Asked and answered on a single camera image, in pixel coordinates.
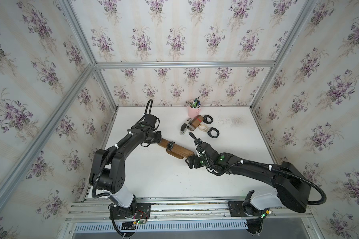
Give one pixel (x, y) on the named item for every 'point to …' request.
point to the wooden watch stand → (178, 151)
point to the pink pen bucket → (193, 112)
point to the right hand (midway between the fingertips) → (193, 159)
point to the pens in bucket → (195, 103)
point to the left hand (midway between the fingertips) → (158, 139)
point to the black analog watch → (170, 146)
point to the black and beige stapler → (184, 126)
